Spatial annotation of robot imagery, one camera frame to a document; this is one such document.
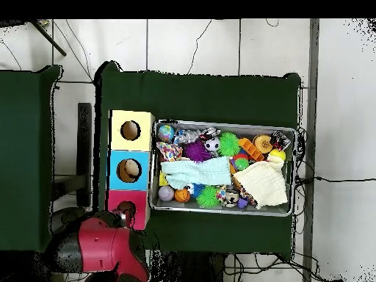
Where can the colourful heart print cloth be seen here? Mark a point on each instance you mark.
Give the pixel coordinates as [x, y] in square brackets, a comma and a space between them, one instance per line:
[169, 151]

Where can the globe print ball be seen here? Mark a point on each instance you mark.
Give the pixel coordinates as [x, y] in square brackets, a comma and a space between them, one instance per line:
[166, 133]

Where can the black slanted rod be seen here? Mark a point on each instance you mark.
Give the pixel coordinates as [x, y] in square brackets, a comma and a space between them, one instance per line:
[50, 39]

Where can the purple spiky ball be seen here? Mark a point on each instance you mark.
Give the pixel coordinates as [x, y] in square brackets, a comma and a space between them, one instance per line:
[196, 152]

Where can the mint green waffle cloth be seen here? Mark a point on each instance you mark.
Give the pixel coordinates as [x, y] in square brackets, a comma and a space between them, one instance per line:
[199, 173]

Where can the green spiky ball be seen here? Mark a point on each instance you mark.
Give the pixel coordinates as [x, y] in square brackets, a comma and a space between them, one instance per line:
[229, 144]

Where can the silver toy robot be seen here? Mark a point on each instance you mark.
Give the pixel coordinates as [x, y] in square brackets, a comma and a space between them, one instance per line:
[186, 136]

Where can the black upright panel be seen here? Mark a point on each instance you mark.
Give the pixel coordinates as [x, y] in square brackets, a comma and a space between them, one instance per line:
[84, 147]

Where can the dark green table cloth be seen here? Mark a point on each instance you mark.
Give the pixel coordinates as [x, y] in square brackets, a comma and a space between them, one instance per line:
[191, 97]
[26, 176]

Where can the wooden box with three holes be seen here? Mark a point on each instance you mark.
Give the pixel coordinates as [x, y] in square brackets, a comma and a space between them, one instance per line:
[145, 138]

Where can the shallow metal mesh bin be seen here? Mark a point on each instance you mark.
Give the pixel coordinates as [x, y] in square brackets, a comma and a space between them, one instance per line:
[258, 129]

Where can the white baseball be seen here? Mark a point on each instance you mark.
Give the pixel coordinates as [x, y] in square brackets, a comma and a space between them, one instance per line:
[166, 193]

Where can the orange plastic block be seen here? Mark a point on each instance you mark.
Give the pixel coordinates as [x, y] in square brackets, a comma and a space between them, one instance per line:
[251, 149]

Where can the cream waffle cloth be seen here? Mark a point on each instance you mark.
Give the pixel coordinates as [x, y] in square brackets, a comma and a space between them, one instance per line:
[264, 182]

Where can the toy burger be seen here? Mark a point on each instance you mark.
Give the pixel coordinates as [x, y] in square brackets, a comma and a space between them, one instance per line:
[263, 144]

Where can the grey round chair base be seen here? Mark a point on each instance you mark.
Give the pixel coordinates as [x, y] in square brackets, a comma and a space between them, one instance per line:
[67, 213]

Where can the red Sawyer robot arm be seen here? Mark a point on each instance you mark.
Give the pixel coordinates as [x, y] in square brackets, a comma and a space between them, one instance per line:
[102, 246]

